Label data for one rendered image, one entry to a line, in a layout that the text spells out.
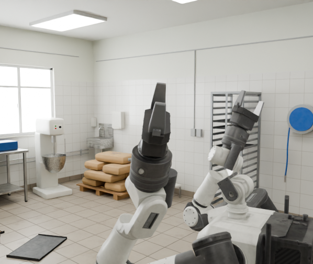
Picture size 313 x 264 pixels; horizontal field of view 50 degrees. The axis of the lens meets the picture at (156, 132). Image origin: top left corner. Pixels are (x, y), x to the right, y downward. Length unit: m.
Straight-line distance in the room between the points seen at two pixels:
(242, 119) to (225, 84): 4.27
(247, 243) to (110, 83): 6.55
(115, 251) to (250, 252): 0.33
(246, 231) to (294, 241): 0.12
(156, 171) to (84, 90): 6.87
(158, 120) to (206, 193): 0.76
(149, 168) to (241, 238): 0.34
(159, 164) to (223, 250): 0.25
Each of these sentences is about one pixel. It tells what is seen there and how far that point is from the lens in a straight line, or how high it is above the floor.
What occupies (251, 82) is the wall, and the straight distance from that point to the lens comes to 5.35.
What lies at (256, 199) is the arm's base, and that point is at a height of 1.38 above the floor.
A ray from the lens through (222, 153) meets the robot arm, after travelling 1.28.
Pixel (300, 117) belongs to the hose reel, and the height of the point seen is 1.48.
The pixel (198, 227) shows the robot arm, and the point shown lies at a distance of 1.35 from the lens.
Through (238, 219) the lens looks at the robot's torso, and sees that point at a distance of 1.02.
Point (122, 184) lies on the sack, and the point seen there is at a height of 0.25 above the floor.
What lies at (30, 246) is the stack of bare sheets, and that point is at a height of 0.02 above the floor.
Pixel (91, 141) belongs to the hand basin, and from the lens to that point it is 7.26.
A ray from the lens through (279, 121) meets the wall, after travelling 5.18.
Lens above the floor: 1.70
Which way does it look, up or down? 5 degrees down
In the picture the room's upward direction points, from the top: straight up
